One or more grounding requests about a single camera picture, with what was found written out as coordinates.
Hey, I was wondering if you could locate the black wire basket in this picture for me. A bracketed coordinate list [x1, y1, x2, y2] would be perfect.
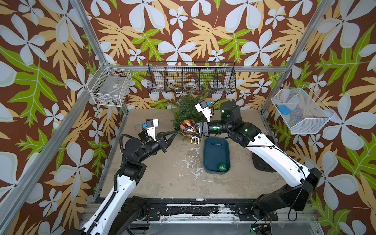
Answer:
[145, 61, 237, 94]

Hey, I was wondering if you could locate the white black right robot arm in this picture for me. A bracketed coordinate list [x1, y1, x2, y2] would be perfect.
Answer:
[183, 101, 322, 220]

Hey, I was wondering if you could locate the small green christmas tree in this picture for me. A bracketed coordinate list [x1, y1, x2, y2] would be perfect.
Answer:
[169, 93, 208, 130]

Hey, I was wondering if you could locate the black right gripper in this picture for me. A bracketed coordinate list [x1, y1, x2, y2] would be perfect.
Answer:
[186, 120, 235, 140]

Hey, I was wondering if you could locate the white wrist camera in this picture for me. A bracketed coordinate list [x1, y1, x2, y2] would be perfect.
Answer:
[142, 119, 159, 141]
[195, 101, 212, 122]

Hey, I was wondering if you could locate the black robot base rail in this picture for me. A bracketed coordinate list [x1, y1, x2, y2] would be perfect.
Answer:
[88, 197, 280, 222]

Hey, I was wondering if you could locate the white mesh basket right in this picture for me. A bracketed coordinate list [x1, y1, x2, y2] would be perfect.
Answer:
[271, 85, 335, 135]

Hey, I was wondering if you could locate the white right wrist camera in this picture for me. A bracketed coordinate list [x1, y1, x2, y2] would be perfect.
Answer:
[195, 101, 212, 122]

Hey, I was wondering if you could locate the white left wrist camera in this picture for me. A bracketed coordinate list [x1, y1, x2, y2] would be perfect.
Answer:
[142, 119, 159, 141]

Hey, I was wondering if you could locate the gold ribbed ornament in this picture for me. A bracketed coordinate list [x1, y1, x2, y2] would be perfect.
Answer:
[191, 135, 202, 145]

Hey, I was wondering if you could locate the green glitter ornament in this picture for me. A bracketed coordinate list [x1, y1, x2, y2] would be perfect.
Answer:
[217, 163, 229, 172]

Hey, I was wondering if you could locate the blue object in mesh basket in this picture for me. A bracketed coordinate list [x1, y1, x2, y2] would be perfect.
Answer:
[277, 105, 292, 115]

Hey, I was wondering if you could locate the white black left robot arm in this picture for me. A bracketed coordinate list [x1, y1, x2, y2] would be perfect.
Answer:
[70, 131, 178, 235]

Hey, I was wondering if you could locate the teal plastic tray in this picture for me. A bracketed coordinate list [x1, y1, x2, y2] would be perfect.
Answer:
[203, 137, 231, 175]

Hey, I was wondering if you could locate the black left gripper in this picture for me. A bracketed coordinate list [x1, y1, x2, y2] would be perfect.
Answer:
[137, 130, 175, 165]

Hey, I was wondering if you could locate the red and gold ornament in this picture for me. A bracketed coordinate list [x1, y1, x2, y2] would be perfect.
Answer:
[180, 119, 195, 137]

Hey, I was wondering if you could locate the white wire basket left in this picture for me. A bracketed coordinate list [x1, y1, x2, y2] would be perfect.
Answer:
[88, 63, 132, 107]

